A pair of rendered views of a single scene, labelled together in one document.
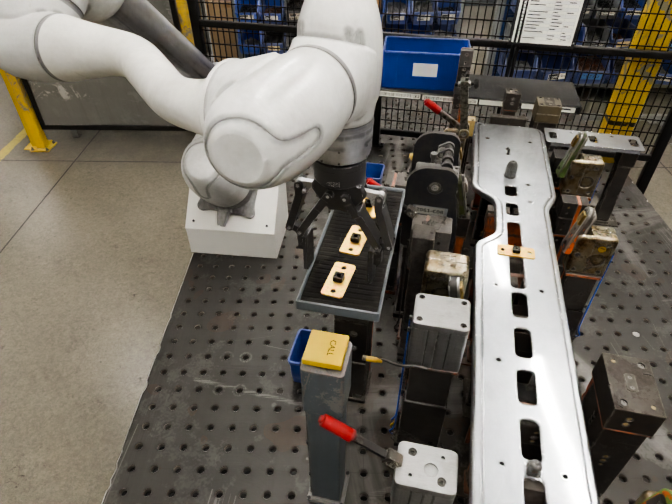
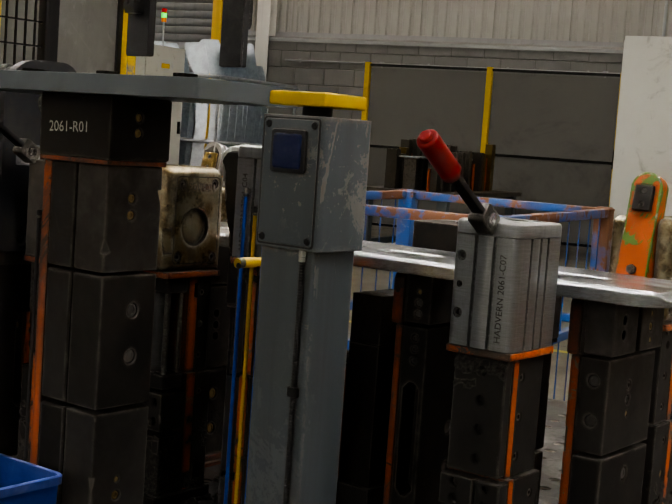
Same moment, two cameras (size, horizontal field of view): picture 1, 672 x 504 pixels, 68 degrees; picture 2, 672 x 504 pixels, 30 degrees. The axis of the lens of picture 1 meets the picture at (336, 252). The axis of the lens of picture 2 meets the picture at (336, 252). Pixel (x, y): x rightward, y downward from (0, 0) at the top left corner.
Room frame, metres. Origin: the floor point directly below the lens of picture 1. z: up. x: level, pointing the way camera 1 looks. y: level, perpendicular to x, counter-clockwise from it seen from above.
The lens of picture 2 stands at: (0.02, 0.98, 1.12)
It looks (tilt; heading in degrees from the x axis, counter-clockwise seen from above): 5 degrees down; 294
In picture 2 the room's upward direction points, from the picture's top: 4 degrees clockwise
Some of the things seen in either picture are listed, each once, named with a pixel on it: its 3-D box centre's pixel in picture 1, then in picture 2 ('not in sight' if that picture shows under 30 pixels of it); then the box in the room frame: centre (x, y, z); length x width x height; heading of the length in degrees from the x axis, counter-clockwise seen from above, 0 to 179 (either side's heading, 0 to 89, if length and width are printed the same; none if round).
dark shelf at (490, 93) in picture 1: (448, 87); not in sight; (1.81, -0.42, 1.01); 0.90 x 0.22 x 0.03; 78
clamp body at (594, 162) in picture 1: (569, 208); not in sight; (1.24, -0.71, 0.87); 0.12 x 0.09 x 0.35; 78
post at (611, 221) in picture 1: (614, 185); not in sight; (1.41, -0.92, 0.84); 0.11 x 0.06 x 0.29; 78
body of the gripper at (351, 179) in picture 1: (339, 181); not in sight; (0.62, -0.01, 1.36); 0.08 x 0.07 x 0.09; 72
